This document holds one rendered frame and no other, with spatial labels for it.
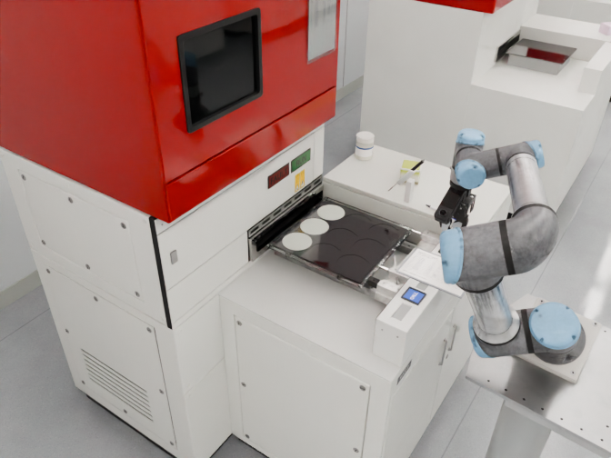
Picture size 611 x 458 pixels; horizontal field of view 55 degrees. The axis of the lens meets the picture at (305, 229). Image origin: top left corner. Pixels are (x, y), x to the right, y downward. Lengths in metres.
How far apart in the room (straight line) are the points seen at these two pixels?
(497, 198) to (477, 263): 1.00
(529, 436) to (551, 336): 0.51
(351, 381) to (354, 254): 0.43
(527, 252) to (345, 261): 0.81
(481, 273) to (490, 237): 0.08
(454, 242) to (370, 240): 0.80
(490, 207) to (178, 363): 1.18
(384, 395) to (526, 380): 0.39
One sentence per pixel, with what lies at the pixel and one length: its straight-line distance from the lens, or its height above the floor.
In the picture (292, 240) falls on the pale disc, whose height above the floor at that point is 0.90.
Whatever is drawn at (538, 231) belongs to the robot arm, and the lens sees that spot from 1.25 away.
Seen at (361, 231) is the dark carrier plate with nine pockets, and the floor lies 0.90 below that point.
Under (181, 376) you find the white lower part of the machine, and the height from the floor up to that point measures 0.61.
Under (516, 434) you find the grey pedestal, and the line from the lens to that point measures 2.02.
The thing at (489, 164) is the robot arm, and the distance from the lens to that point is 1.58.
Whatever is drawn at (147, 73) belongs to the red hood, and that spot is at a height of 1.62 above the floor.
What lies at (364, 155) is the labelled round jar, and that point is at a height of 0.99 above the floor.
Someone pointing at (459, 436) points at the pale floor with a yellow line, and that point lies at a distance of 2.63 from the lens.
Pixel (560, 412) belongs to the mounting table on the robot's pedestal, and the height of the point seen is 0.82.
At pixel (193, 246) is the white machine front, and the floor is 1.06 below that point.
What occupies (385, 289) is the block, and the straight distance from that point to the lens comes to 1.81.
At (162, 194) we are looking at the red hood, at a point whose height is 1.31.
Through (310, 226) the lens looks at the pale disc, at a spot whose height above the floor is 0.90.
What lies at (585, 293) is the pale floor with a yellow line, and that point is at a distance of 3.50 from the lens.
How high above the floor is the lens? 2.09
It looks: 36 degrees down
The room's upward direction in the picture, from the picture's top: 1 degrees clockwise
